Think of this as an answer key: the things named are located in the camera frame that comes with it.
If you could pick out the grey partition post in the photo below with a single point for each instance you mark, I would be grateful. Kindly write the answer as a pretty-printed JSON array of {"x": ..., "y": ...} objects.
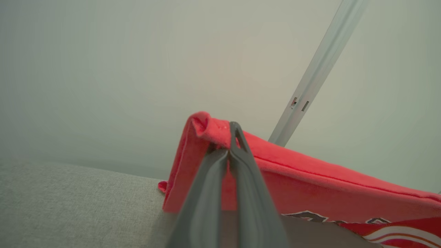
[{"x": 320, "y": 65}]

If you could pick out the red basketball jersey white trim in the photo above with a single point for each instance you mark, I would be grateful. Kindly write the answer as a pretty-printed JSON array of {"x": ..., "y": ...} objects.
[{"x": 310, "y": 186}]

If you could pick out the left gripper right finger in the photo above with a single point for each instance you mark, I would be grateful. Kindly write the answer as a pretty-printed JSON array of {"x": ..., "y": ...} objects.
[{"x": 255, "y": 206}]

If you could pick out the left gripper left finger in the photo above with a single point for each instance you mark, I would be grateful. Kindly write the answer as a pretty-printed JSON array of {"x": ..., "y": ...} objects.
[{"x": 203, "y": 206}]

